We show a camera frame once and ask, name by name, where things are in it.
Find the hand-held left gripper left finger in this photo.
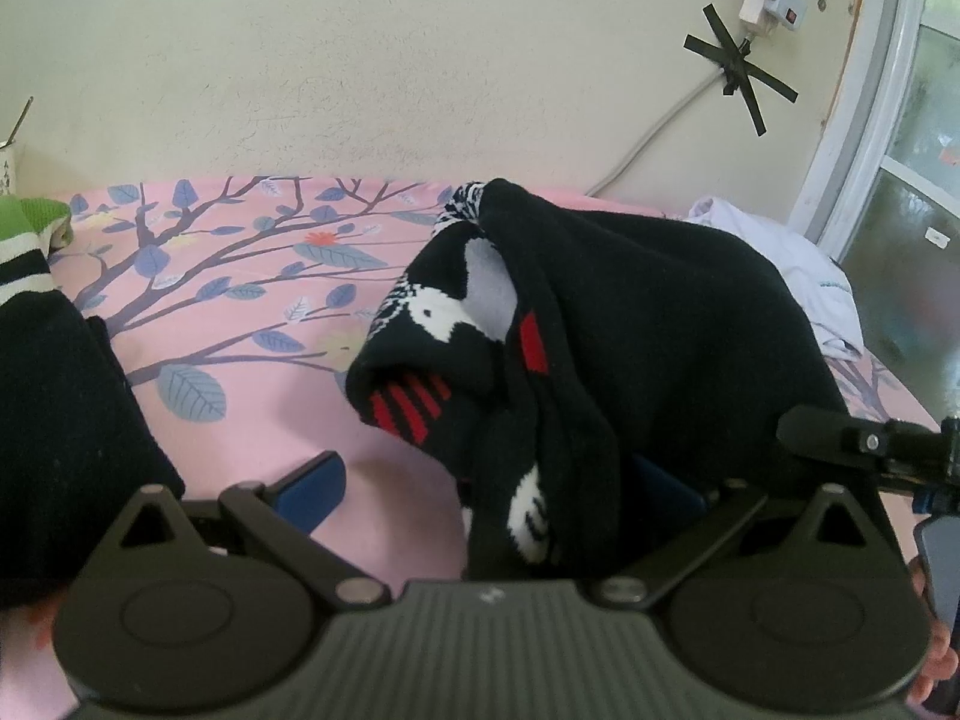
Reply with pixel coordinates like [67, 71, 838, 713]
[82, 450, 395, 608]

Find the white window frame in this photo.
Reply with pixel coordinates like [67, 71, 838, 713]
[786, 0, 960, 437]

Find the white cloth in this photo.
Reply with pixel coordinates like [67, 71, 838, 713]
[686, 196, 869, 362]

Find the black tape cross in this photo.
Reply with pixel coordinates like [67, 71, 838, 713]
[683, 4, 800, 138]

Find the black red white patterned sweater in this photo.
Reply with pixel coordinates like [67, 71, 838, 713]
[343, 178, 901, 582]

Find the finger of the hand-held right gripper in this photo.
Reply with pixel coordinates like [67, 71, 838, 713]
[776, 403, 893, 475]

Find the white power strip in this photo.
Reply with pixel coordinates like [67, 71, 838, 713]
[738, 0, 812, 36]

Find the white power cable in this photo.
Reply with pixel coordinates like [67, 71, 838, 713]
[583, 31, 757, 198]

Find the white cup with stick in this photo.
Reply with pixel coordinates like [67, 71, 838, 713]
[0, 95, 35, 200]

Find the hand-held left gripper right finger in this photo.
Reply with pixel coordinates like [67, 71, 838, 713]
[596, 456, 905, 605]

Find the black garment green striped cuff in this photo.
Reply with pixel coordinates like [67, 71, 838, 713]
[0, 196, 186, 610]

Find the pink floral bedsheet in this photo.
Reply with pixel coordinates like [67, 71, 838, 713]
[0, 174, 942, 720]

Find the person's right hand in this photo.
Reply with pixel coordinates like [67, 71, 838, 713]
[904, 553, 960, 715]

